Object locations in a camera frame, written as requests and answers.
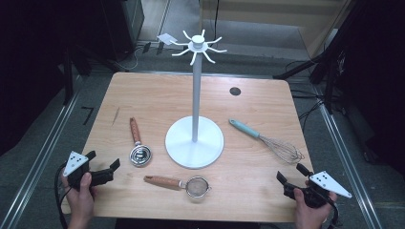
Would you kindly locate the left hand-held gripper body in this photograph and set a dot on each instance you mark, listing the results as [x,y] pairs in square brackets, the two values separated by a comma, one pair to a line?
[76,168]

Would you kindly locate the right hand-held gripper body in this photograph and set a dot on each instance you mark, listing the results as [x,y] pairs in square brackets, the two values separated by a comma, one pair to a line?
[328,184]

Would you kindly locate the white utensil rack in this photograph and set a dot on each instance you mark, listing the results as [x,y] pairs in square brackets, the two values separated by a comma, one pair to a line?
[194,148]

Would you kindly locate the person's left hand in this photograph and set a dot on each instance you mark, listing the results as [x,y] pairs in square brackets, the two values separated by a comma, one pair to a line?
[79,203]

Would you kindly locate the person's right hand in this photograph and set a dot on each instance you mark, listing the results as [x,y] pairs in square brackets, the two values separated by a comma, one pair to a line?
[310,218]

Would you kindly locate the black tripod stand legs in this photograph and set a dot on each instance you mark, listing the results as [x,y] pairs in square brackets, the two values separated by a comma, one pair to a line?
[328,95]

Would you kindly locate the black round table grommet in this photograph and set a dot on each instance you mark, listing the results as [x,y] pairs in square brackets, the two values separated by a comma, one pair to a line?
[235,91]

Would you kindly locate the dark cabinet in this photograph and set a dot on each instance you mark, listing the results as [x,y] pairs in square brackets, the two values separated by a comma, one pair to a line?
[122,28]

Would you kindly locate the white paper sheet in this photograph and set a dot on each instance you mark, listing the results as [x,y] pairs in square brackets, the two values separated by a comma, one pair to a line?
[166,38]

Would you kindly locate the light wooden board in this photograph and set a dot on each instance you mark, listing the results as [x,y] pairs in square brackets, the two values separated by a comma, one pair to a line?
[270,14]

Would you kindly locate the metal floor rail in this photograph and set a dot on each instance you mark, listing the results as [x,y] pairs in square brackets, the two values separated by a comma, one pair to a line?
[347,165]
[38,162]

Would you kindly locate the black metal stand post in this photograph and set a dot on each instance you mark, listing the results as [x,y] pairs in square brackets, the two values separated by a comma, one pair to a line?
[68,79]

